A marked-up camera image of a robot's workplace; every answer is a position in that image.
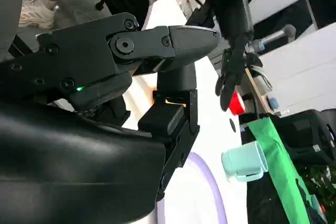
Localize person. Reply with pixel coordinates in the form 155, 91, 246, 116
18, 0, 148, 29

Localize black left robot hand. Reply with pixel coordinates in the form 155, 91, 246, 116
209, 0, 263, 112

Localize black plastic housing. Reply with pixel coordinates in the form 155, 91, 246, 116
272, 108, 336, 167

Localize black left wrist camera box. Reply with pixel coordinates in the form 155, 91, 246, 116
185, 0, 219, 29

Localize green cloth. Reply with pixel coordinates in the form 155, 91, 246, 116
248, 118, 320, 224

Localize pale green mug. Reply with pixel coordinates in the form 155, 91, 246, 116
221, 141, 269, 183

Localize red cup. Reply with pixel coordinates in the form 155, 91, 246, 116
227, 90, 247, 116

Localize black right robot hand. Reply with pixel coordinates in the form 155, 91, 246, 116
0, 11, 221, 224

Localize lilac plate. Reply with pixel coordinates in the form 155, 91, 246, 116
156, 152, 228, 224

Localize orange and white bread roll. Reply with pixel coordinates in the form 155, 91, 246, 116
164, 97, 185, 107

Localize white workshop desk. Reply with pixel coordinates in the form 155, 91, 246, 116
258, 23, 336, 120

